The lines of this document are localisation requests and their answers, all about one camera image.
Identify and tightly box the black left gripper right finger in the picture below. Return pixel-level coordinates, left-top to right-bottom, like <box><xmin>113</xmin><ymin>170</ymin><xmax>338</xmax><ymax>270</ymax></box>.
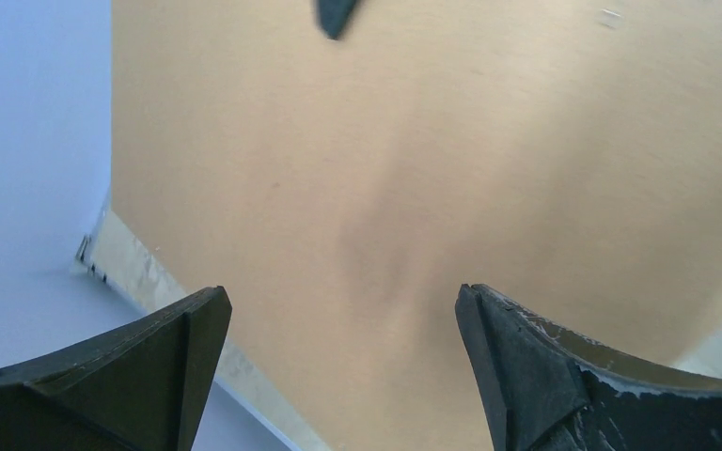
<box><xmin>455</xmin><ymin>284</ymin><xmax>722</xmax><ymax>451</ymax></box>

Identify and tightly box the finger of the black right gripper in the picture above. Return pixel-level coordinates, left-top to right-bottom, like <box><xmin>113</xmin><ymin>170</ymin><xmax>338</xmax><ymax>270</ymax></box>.
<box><xmin>316</xmin><ymin>0</ymin><xmax>360</xmax><ymax>40</ymax></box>

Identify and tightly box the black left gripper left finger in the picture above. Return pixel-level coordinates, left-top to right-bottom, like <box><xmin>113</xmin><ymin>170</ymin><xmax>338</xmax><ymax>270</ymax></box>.
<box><xmin>0</xmin><ymin>287</ymin><xmax>232</xmax><ymax>450</ymax></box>

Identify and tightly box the brown backing board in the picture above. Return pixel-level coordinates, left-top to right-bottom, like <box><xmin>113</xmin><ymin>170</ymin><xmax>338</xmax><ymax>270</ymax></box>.
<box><xmin>112</xmin><ymin>1</ymin><xmax>722</xmax><ymax>450</ymax></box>

